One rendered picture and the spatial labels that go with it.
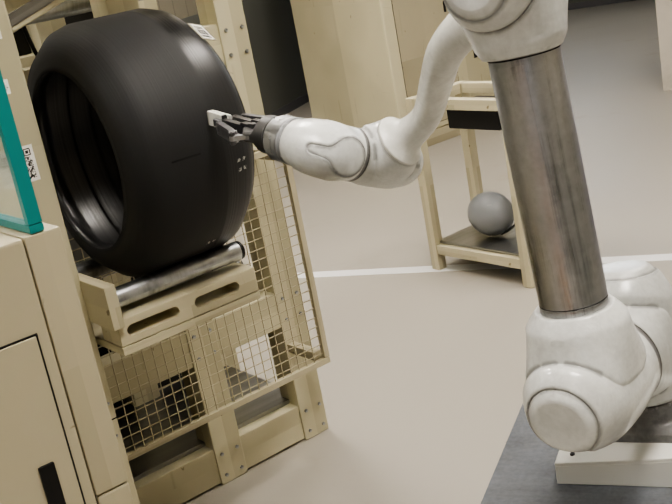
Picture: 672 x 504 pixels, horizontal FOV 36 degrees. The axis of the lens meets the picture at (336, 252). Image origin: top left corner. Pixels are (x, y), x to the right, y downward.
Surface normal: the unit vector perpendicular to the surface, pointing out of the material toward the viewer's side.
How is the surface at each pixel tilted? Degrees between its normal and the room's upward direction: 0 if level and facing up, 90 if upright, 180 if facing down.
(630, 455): 5
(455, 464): 0
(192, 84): 63
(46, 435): 90
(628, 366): 80
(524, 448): 0
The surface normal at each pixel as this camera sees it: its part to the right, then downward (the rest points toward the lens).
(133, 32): 0.14, -0.76
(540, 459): -0.18, -0.94
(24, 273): 0.61, 0.12
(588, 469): -0.35, 0.34
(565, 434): -0.52, 0.44
